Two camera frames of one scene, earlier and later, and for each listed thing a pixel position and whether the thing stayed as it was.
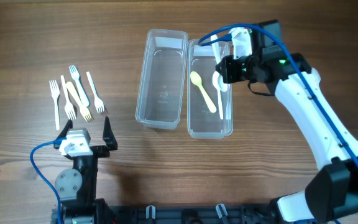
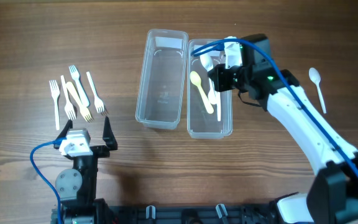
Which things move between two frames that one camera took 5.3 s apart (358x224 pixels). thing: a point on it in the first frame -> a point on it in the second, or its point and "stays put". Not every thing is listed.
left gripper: (102, 151) stays put
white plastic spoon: (217, 81) -> (212, 94)
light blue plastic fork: (76, 76) stays put
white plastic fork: (99, 104) stays put
